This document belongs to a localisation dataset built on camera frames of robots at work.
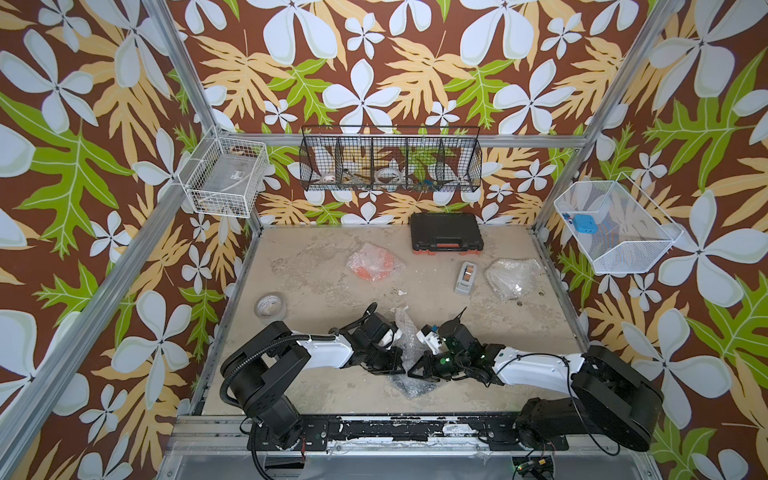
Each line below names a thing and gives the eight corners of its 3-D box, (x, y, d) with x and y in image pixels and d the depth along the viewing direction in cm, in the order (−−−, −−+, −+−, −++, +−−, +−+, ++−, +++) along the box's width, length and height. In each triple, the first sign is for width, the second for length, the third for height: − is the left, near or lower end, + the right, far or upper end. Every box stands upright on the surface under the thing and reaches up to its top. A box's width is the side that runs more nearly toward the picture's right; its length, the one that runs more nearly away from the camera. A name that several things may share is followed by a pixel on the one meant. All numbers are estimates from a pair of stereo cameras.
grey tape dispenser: (454, 292, 103) (456, 284, 99) (460, 268, 109) (462, 260, 106) (469, 296, 101) (473, 289, 98) (474, 272, 108) (478, 264, 104)
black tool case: (412, 256, 113) (413, 245, 109) (409, 222, 125) (410, 212, 120) (481, 256, 114) (485, 245, 109) (472, 222, 125) (475, 212, 120)
